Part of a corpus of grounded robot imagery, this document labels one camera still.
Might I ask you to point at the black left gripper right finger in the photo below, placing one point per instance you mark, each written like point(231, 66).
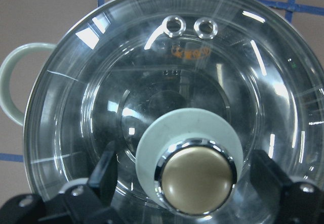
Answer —
point(290, 200)

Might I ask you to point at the pale green cooking pot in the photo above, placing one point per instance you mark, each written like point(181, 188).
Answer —
point(185, 160)

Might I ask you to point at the glass pot lid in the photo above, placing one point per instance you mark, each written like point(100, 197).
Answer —
point(131, 61)

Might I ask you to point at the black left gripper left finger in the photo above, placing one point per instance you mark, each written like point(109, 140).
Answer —
point(80, 201)

